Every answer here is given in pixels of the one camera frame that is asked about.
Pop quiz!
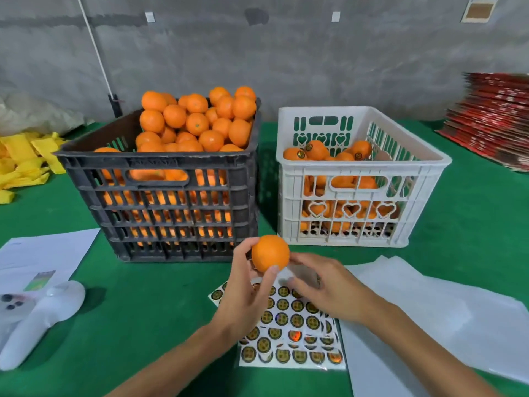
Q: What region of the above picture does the person's left hand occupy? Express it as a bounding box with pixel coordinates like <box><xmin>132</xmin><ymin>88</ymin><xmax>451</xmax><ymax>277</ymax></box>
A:
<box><xmin>210</xmin><ymin>237</ymin><xmax>282</xmax><ymax>344</ymax></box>

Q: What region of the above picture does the person's right hand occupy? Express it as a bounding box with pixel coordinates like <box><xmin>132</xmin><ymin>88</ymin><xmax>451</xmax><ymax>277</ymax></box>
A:
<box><xmin>288</xmin><ymin>252</ymin><xmax>390</xmax><ymax>328</ymax></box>

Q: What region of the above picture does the single orange fruit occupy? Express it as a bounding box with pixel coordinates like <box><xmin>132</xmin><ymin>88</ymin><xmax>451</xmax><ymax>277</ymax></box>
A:
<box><xmin>251</xmin><ymin>234</ymin><xmax>291</xmax><ymax>273</ymax></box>

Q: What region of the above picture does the black plastic crate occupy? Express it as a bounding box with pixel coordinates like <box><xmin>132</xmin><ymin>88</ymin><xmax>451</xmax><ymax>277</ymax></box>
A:
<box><xmin>56</xmin><ymin>99</ymin><xmax>261</xmax><ymax>263</ymax></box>

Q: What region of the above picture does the heap of labelled oranges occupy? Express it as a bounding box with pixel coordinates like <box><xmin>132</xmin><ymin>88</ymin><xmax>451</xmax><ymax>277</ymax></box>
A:
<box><xmin>283</xmin><ymin>140</ymin><xmax>406</xmax><ymax>237</ymax></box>

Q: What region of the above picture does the white plastic crate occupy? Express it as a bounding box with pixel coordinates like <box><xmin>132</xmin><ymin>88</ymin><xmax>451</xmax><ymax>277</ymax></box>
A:
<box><xmin>276</xmin><ymin>105</ymin><xmax>453</xmax><ymax>248</ymax></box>

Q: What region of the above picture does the pile of oranges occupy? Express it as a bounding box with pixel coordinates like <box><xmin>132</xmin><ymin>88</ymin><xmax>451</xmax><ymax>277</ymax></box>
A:
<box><xmin>93</xmin><ymin>85</ymin><xmax>259</xmax><ymax>245</ymax></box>

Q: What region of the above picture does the person's left forearm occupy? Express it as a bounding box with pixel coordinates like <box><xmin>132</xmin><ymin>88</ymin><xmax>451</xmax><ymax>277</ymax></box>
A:
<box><xmin>107</xmin><ymin>322</ymin><xmax>241</xmax><ymax>397</ymax></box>

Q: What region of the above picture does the person's right forearm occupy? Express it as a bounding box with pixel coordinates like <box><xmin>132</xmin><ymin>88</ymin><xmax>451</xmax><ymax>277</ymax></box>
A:
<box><xmin>364</xmin><ymin>293</ymin><xmax>501</xmax><ymax>397</ymax></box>

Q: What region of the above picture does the white backing sheet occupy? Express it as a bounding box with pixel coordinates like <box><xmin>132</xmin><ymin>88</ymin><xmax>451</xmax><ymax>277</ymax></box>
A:
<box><xmin>339</xmin><ymin>256</ymin><xmax>472</xmax><ymax>397</ymax></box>
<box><xmin>430</xmin><ymin>277</ymin><xmax>529</xmax><ymax>385</ymax></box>

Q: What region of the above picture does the green felt table cover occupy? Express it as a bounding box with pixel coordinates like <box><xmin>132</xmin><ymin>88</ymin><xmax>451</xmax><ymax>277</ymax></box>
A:
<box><xmin>0</xmin><ymin>120</ymin><xmax>529</xmax><ymax>397</ymax></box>

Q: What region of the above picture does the white handheld controller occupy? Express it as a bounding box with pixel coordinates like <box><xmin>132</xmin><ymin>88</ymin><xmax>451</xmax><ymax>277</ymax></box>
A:
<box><xmin>0</xmin><ymin>280</ymin><xmax>86</xmax><ymax>371</ymax></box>

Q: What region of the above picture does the white printed paper sheet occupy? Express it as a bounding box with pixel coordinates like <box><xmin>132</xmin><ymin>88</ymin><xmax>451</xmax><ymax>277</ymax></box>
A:
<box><xmin>0</xmin><ymin>228</ymin><xmax>101</xmax><ymax>294</ymax></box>

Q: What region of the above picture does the stack of red cardboard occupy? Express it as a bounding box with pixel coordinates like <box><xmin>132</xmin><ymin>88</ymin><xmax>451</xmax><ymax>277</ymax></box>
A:
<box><xmin>438</xmin><ymin>72</ymin><xmax>529</xmax><ymax>173</ymax></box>

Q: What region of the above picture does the pile of yellow bags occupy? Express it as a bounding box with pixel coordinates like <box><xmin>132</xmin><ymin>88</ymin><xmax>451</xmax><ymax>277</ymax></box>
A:
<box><xmin>0</xmin><ymin>130</ymin><xmax>67</xmax><ymax>205</ymax></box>

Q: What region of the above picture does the beige woven sack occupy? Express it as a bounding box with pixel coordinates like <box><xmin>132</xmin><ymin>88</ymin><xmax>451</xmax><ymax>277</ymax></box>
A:
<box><xmin>0</xmin><ymin>95</ymin><xmax>88</xmax><ymax>137</ymax></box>

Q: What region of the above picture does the white pole with black base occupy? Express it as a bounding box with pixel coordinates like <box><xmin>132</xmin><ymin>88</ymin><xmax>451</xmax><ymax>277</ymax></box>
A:
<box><xmin>76</xmin><ymin>0</ymin><xmax>123</xmax><ymax>118</ymax></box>

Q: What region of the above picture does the beige wall plate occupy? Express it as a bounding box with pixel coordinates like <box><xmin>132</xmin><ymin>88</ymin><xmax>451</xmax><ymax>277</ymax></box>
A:
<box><xmin>461</xmin><ymin>0</ymin><xmax>499</xmax><ymax>24</ymax></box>

